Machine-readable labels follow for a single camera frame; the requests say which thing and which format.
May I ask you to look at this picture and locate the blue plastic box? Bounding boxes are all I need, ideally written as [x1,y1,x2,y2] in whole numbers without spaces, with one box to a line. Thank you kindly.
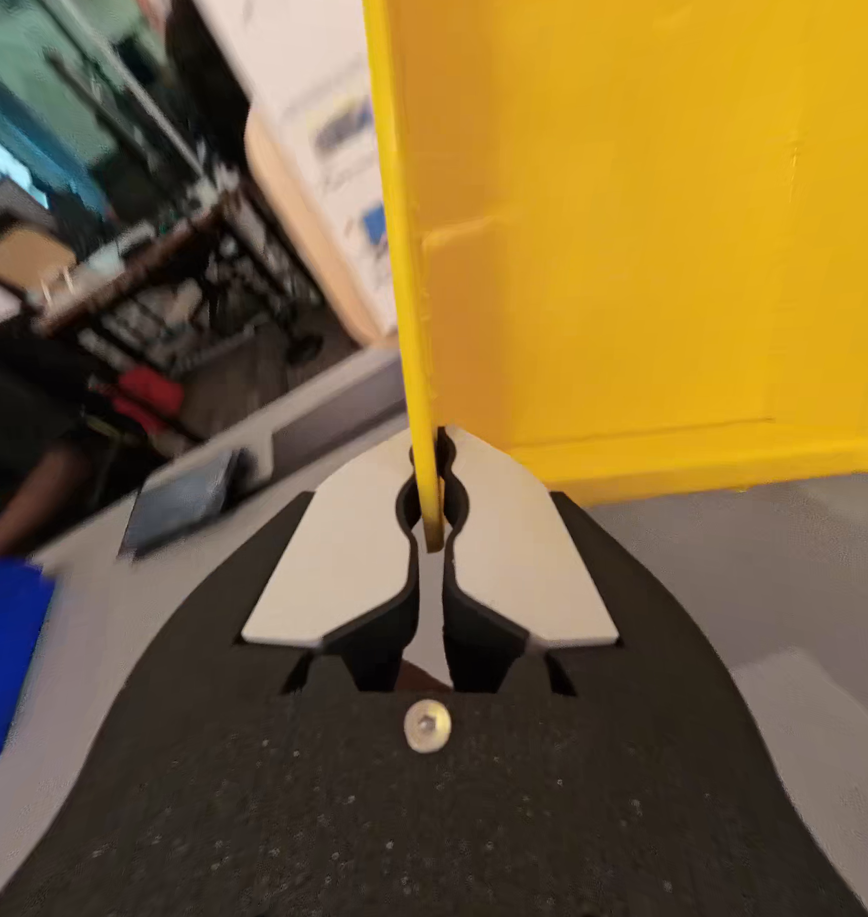
[0,559,56,771]

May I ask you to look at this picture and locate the red bag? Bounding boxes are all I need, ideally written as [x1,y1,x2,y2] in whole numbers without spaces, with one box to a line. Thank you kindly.
[93,365,187,434]

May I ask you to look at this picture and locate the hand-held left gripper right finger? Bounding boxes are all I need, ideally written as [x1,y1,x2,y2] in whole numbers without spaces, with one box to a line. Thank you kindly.
[439,426,621,692]

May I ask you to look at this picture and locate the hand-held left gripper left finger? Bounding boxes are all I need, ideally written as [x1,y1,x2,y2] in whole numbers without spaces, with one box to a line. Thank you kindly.
[240,430,422,692]

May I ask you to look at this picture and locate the yellow plastic box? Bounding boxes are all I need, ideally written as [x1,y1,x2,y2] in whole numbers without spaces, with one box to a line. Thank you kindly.
[362,0,868,554]

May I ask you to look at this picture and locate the wooden board with instruction poster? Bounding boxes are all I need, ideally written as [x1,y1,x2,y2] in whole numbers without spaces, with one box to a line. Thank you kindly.
[193,0,400,348]

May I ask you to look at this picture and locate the cluttered work table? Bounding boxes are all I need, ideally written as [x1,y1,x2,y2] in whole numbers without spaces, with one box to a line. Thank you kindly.
[0,186,327,373]

